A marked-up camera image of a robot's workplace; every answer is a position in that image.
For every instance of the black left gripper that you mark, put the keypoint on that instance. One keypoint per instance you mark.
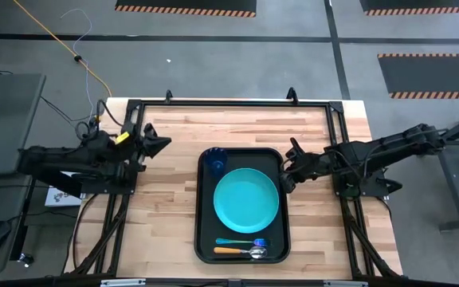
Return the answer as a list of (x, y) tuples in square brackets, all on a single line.
[(140, 145)]

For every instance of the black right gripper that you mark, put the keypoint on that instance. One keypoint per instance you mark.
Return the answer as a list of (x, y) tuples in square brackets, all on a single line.
[(307, 163)]

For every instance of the teal plate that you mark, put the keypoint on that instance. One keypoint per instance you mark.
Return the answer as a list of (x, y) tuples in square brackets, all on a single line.
[(245, 199)]

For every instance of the blue faceted cup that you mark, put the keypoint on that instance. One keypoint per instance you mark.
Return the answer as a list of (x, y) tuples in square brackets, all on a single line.
[(216, 161)]

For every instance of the iridescent blue fork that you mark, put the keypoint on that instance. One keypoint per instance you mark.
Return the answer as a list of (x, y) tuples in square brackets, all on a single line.
[(237, 241)]

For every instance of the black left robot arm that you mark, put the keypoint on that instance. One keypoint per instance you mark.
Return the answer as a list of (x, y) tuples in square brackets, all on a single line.
[(62, 157)]

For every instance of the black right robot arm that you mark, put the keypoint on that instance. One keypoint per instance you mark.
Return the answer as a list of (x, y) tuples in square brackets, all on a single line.
[(393, 145)]

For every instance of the black plastic tray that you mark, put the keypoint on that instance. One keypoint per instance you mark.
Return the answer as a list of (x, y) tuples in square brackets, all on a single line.
[(205, 223)]

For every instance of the yellow white power plug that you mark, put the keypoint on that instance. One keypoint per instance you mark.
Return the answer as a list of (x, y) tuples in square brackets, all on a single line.
[(96, 119)]

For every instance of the black slanted desk leg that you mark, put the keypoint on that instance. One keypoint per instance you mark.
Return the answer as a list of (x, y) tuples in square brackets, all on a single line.
[(66, 187)]

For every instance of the white printed box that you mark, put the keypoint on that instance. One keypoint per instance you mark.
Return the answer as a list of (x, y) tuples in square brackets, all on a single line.
[(56, 198)]

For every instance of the black hazard-striped floor mat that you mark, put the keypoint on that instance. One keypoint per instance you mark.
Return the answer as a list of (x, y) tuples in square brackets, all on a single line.
[(432, 75), (185, 4), (420, 4)]

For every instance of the grey side table top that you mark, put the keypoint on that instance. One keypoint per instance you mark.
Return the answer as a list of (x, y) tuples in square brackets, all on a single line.
[(2, 123)]

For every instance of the silver caster wheel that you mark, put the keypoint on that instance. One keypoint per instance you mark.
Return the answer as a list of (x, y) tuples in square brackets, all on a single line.
[(25, 260)]

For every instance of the black metal rig frame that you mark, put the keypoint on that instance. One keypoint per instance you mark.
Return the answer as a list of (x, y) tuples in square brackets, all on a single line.
[(233, 103)]

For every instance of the silver metal bracket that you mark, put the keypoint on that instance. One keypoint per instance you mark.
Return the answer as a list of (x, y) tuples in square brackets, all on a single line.
[(122, 283), (345, 284)]

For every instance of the dark metal desk frame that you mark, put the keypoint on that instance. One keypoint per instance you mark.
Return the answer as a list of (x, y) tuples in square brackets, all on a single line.
[(448, 179)]

